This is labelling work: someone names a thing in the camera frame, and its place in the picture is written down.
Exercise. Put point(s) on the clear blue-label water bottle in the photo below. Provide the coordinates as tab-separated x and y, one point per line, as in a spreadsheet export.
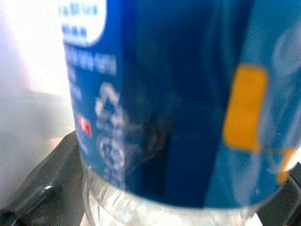
176	94

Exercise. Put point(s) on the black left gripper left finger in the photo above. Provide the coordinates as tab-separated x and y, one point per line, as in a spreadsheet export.
47	188

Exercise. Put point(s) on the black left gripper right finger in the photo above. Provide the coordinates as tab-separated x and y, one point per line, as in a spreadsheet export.
287	207

